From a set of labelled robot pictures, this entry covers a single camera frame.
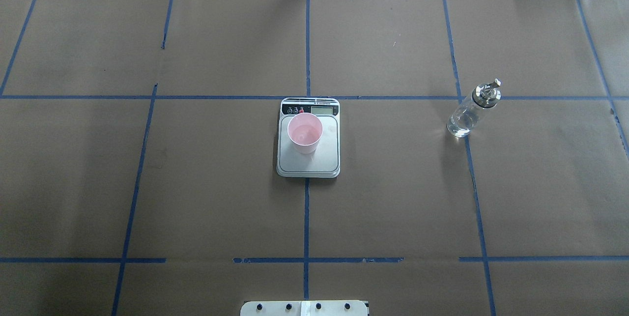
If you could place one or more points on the glass sauce bottle metal spout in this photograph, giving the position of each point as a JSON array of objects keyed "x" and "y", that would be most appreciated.
[{"x": 473, "y": 108}]

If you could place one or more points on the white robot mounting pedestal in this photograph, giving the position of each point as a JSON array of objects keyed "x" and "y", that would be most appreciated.
[{"x": 306, "y": 308}]

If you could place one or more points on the pink plastic cup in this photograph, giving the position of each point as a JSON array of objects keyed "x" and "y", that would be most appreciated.
[{"x": 305, "y": 131}]

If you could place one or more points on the silver digital kitchen scale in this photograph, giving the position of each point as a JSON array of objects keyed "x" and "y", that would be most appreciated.
[{"x": 324, "y": 162}]

